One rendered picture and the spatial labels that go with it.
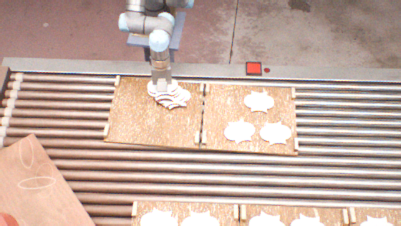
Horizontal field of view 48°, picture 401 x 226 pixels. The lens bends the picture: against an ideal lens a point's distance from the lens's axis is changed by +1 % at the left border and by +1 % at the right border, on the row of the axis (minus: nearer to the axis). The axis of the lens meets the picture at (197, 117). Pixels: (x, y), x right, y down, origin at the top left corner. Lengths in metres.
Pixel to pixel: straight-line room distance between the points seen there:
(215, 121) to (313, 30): 1.94
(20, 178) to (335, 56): 2.54
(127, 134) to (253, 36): 1.90
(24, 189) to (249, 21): 2.45
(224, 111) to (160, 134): 0.31
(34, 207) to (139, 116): 0.59
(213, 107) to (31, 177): 0.82
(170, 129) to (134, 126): 0.15
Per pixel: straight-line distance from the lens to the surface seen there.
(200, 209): 1.78
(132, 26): 1.85
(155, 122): 1.97
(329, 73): 2.26
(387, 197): 1.99
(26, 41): 3.74
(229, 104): 2.02
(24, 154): 1.88
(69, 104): 2.11
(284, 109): 2.05
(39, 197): 1.77
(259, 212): 1.80
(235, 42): 3.54
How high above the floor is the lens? 2.59
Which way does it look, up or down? 57 degrees down
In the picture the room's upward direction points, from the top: 2 degrees clockwise
